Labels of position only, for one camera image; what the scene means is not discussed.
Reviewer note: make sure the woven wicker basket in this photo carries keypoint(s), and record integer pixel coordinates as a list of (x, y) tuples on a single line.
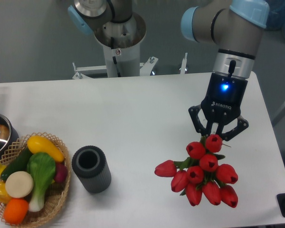
[(56, 194)]

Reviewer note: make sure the orange fruit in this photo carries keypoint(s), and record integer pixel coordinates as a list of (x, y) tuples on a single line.
[(15, 211)]

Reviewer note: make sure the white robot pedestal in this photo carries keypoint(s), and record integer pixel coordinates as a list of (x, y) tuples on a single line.
[(121, 43)]

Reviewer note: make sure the beige round bun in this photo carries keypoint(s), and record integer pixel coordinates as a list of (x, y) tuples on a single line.
[(19, 184)]

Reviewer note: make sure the green bok choy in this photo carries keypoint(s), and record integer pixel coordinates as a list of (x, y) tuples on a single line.
[(42, 169)]

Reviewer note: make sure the blue plastic bag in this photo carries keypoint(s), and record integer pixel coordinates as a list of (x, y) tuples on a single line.
[(276, 17)]

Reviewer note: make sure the dark grey ribbed vase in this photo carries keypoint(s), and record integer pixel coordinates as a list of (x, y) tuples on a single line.
[(89, 164)]

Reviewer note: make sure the red tulip bouquet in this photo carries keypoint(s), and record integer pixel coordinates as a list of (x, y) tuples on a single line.
[(200, 174)]

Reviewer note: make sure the green cucumber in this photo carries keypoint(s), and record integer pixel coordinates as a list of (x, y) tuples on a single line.
[(18, 164)]

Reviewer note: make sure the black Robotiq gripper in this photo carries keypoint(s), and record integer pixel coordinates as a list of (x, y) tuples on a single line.
[(221, 105)]

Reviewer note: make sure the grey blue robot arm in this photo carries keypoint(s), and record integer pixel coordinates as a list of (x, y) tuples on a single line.
[(236, 26)]

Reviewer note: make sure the yellow squash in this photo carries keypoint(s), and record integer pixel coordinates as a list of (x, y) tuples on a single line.
[(38, 144)]

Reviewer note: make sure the yellow bell pepper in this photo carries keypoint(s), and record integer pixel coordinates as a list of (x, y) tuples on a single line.
[(4, 196)]

